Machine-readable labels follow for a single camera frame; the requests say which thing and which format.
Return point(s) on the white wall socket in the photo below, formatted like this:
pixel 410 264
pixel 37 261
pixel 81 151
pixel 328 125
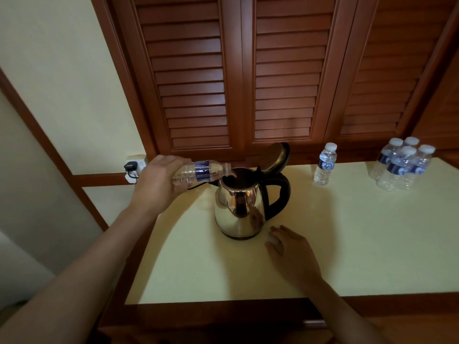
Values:
pixel 141 161

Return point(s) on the person's left hand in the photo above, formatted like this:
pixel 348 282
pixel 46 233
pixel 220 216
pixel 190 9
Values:
pixel 154 189

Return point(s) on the white plug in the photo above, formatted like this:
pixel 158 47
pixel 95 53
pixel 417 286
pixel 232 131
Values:
pixel 131 178

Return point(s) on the white bottle cap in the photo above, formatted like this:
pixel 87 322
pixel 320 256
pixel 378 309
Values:
pixel 272 240

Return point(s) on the person's right hand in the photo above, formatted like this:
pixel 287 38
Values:
pixel 296 261

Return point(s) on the black plug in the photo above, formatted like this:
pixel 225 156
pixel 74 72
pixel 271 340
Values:
pixel 130 166

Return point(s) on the person's right forearm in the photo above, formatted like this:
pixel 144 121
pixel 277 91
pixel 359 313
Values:
pixel 344 318

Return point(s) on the stainless steel electric kettle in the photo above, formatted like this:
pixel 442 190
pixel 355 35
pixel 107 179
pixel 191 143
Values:
pixel 236 218

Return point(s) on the person's left forearm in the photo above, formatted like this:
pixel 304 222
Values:
pixel 68 286

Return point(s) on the wooden louvered shutter door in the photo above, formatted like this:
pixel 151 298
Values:
pixel 443 118
pixel 186 78
pixel 387 78
pixel 287 78

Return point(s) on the wooden cabinet cream top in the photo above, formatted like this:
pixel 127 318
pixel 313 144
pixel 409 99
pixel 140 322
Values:
pixel 215 311

